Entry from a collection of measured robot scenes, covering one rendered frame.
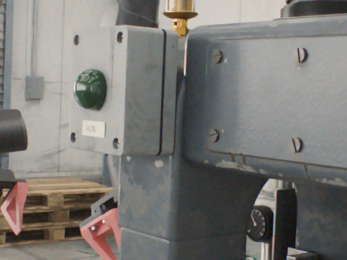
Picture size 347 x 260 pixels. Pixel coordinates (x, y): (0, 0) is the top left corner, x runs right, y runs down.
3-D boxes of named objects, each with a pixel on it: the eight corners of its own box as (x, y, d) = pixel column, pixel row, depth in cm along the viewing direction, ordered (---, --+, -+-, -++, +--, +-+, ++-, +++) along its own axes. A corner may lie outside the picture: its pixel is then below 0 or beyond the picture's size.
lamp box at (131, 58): (66, 148, 57) (71, 28, 57) (116, 147, 60) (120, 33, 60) (122, 157, 51) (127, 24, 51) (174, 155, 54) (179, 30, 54)
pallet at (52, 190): (-49, 198, 655) (-48, 181, 655) (76, 192, 723) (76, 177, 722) (-15, 212, 588) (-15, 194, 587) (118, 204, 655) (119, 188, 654)
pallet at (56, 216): (-48, 214, 655) (-47, 198, 655) (73, 206, 730) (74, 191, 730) (-7, 231, 590) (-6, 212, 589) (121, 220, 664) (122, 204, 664)
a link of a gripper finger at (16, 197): (41, 220, 116) (25, 172, 121) (-1, 219, 111) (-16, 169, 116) (22, 245, 120) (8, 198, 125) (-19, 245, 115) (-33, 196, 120)
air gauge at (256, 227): (241, 238, 77) (242, 203, 77) (253, 237, 78) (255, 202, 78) (266, 245, 74) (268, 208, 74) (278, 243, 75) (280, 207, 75)
